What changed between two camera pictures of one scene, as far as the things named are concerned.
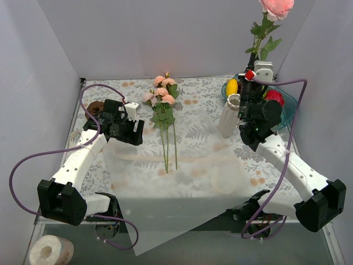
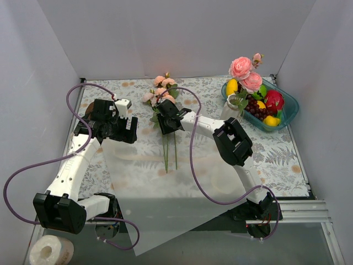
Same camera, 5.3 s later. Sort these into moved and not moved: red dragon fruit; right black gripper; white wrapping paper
Moved: right black gripper
Not moved: white wrapping paper; red dragon fruit
